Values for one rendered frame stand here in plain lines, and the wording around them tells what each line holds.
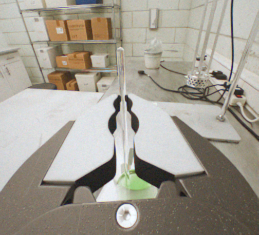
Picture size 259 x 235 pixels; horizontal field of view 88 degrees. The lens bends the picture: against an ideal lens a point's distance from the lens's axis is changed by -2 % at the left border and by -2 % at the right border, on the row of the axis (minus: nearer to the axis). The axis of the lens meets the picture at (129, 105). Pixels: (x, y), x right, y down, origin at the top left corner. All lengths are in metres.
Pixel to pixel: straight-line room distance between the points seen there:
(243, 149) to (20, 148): 0.66
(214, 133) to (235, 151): 0.07
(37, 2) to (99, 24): 0.94
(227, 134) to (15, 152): 0.64
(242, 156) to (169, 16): 2.20
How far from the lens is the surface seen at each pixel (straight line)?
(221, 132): 0.53
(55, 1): 2.50
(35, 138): 0.55
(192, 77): 0.45
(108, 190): 0.26
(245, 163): 0.48
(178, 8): 2.48
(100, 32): 2.25
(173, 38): 2.48
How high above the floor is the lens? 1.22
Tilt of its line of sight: 32 degrees down
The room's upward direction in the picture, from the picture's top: 2 degrees counter-clockwise
